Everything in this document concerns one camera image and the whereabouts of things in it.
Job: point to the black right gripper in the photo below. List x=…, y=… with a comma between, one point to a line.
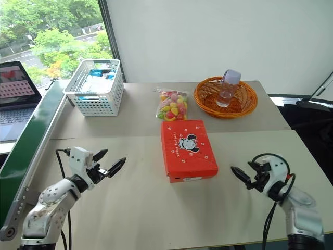
x=261, y=179

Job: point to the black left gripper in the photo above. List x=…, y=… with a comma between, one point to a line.
x=97, y=174

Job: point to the red white box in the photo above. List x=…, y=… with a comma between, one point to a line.
x=187, y=151

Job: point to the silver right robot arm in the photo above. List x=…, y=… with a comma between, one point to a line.
x=301, y=208

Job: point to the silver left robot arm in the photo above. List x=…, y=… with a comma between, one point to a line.
x=49, y=200

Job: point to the green conveyor belt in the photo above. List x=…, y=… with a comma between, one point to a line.
x=28, y=145

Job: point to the white perforated plastic basket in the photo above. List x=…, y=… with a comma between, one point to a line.
x=99, y=106

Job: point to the orange woven basket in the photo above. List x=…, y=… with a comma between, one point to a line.
x=239, y=106

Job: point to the pale blue packet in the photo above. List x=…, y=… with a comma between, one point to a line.
x=93, y=84

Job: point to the black chair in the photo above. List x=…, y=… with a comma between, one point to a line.
x=307, y=117

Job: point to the clear bag of colourful candy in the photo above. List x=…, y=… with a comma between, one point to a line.
x=173, y=106

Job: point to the clear bottle with lilac cap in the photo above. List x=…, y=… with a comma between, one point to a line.
x=227, y=88

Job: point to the blue snack packet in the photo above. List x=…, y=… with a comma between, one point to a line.
x=101, y=73

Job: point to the grey laptop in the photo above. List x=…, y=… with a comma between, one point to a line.
x=15, y=114

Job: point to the grey metal pole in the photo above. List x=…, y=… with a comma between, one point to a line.
x=322, y=88

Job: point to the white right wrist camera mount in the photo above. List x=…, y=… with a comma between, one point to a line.
x=278, y=169

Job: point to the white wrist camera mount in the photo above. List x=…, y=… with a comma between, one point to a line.
x=278, y=169
x=78, y=159

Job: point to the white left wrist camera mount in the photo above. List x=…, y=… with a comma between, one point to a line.
x=78, y=159

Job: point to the dark window frame post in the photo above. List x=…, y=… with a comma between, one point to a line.
x=110, y=31

